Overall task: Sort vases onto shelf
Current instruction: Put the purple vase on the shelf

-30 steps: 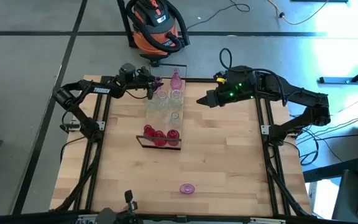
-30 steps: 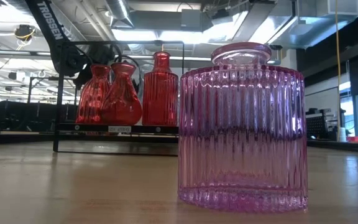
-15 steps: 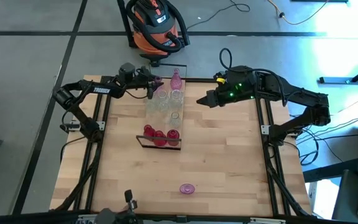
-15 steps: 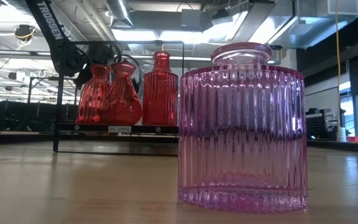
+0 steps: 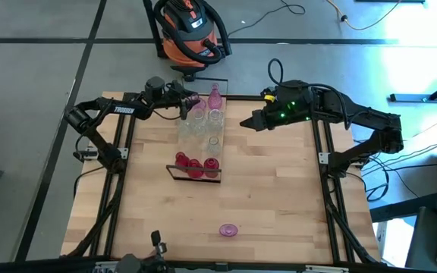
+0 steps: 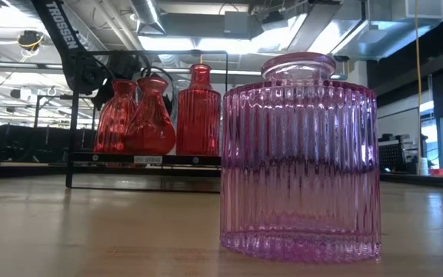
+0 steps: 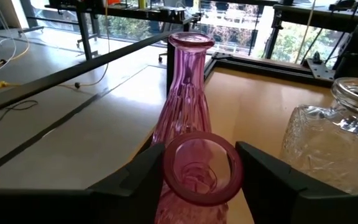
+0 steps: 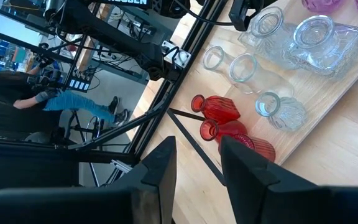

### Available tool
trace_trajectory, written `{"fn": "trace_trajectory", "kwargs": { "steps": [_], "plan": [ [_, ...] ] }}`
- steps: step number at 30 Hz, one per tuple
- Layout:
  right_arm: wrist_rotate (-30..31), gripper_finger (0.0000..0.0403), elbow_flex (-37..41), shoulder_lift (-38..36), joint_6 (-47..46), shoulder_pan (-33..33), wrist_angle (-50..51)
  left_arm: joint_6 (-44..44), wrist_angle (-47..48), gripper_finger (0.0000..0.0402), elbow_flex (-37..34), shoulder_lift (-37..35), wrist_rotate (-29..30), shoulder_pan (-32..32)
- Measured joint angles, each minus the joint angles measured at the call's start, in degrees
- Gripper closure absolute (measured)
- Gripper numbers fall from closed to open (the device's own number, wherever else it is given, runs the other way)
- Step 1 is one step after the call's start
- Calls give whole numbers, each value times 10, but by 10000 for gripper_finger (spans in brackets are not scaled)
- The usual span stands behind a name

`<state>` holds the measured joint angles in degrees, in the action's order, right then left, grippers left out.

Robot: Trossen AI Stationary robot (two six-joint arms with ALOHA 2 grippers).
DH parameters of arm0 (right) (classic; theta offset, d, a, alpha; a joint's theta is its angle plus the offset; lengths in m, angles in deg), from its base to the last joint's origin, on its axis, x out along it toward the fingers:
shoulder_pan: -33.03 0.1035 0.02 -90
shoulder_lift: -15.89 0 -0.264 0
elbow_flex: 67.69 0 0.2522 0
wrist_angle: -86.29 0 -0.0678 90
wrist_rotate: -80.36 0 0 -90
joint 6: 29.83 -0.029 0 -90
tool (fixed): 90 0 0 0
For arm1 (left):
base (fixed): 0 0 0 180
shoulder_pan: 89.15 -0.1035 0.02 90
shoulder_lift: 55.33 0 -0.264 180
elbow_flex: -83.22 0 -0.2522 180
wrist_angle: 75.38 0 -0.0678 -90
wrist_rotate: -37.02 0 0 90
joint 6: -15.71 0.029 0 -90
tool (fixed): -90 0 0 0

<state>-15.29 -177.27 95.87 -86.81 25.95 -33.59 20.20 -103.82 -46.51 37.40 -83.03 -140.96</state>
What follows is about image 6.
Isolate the grey ceiling junction box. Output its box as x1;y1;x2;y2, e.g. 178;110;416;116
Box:
223;10;254;39

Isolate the black pegboard rack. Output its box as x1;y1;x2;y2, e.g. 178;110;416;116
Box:
378;133;410;173

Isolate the silver ceiling air duct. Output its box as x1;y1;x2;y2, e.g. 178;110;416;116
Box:
286;0;443;62

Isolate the fluorescent ceiling light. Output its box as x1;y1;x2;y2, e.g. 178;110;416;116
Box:
143;36;263;55

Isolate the red ribbed bottle vase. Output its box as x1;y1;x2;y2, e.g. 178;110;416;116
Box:
175;63;222;156

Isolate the pink ribbed cylinder jar vase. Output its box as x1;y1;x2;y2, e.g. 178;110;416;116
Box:
219;52;383;265

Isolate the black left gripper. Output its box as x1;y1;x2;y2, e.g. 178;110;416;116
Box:
90;53;144;108

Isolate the red flared-rim bulb vase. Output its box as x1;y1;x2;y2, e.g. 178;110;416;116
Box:
124;75;177;155

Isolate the white paper cup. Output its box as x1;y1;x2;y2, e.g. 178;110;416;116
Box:
418;156;431;176

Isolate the red tapered ribbed vase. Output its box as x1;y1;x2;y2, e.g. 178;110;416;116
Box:
92;78;140;154

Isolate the black ceiling camera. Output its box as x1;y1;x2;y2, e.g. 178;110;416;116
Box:
16;29;45;52

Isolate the silver round ceiling duct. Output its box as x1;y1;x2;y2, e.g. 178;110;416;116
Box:
128;0;168;35

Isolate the black frame wooden shelf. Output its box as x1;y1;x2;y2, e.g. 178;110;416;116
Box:
64;49;230;193

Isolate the black workbench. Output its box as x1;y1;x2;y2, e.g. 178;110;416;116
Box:
0;123;105;163

